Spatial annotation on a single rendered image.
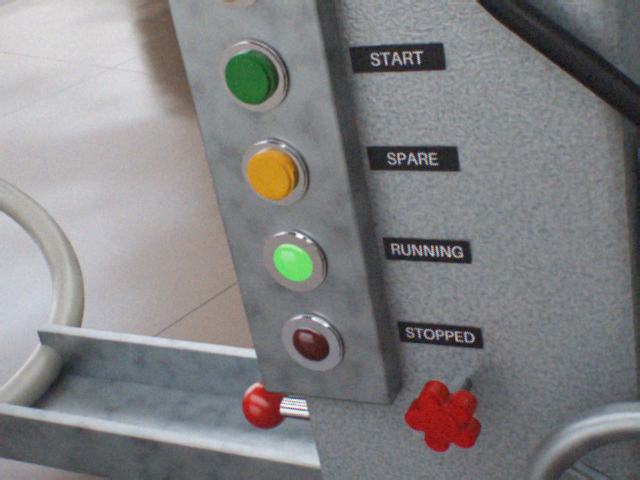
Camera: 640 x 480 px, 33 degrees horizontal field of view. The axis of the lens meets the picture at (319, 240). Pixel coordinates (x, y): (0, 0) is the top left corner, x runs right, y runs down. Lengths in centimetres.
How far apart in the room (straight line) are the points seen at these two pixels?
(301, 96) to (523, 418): 21
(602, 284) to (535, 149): 8
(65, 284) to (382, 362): 53
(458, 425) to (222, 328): 265
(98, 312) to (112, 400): 254
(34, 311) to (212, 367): 273
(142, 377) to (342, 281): 42
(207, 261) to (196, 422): 272
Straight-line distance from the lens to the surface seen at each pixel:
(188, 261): 362
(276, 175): 53
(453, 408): 55
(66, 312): 102
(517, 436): 60
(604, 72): 46
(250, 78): 51
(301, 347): 58
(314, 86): 51
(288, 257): 55
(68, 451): 87
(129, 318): 338
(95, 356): 96
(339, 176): 52
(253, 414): 70
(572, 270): 53
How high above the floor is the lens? 160
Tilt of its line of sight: 27 degrees down
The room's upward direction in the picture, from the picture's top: 12 degrees counter-clockwise
